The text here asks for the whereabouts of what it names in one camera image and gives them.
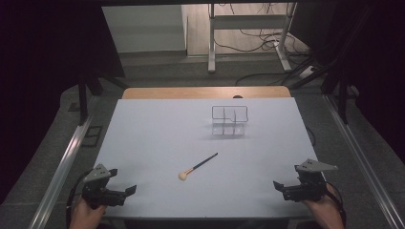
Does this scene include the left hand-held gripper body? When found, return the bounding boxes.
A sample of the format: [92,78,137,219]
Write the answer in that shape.
[81,163,126,210]

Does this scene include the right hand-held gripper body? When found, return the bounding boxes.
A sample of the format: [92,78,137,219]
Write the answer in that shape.
[282,158,339,203]

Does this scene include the makeup brush with dark handle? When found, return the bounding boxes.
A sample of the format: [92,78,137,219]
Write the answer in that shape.
[178,152,220,182]

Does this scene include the clear acrylic organizer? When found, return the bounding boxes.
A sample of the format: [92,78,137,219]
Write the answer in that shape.
[211,105,249,137]

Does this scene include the person's left hand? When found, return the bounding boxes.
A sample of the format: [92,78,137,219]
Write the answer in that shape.
[69,195,108,229]

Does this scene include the person's right hand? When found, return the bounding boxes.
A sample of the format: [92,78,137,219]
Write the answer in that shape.
[303,184,347,229]

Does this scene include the white table board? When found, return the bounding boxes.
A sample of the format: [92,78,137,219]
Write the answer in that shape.
[93,97,340,221]

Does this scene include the black metal stand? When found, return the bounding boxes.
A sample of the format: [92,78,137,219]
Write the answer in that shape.
[288,56,361,125]
[76,70,129,126]

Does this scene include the white power strip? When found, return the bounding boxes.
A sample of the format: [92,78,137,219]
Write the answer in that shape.
[298,64,320,80]

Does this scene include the wooden table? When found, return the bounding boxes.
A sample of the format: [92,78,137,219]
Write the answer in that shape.
[121,85,292,100]

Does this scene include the white cabinet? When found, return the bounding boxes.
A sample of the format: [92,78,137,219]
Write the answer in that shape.
[101,4,189,54]

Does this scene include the left hand-held gripper cable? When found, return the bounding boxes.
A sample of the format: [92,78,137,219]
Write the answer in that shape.
[65,170,94,229]

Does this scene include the thin black cable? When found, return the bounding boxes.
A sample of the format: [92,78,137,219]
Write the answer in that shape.
[305,125,317,147]

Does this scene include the black floor frame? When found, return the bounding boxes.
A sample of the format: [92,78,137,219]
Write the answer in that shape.
[80,125,104,148]

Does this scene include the aluminium rail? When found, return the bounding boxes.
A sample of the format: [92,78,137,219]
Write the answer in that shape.
[322,94,405,229]
[28,94,100,229]

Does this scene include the black floor cables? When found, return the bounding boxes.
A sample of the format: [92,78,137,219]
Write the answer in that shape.
[212,3,311,55]

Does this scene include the white metal desk frame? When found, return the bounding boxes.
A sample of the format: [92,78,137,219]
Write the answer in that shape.
[206,2,299,74]

